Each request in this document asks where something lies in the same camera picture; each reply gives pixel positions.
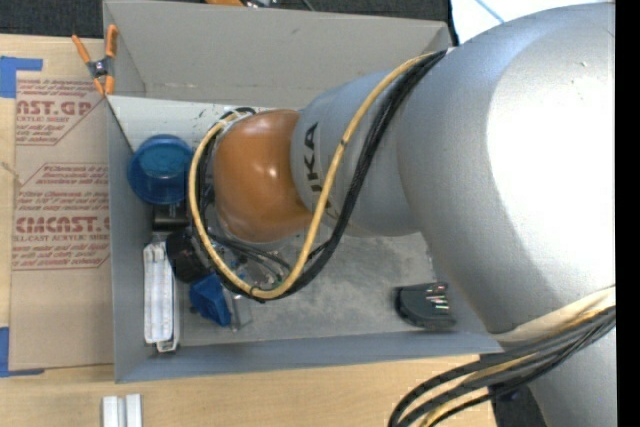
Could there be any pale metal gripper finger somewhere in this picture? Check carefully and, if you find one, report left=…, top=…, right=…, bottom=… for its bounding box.
left=228, top=290, right=255, bottom=332

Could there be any blue angular plastic object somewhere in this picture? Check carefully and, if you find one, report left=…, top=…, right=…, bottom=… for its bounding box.
left=188, top=272, right=233, bottom=328

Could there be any black round object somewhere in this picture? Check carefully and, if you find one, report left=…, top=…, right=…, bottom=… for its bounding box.
left=164, top=231, right=213, bottom=284

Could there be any grey metal bin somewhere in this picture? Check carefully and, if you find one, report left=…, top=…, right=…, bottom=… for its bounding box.
left=101, top=0, right=504, bottom=384

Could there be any white flat ribbed block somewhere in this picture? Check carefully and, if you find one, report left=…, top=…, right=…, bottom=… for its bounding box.
left=142, top=240, right=181, bottom=355

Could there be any blue plastic cup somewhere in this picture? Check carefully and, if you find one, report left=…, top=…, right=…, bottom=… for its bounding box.
left=126, top=134, right=195, bottom=207

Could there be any brown cardboard board, red print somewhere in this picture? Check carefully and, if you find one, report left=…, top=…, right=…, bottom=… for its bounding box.
left=0, top=33, right=116, bottom=379

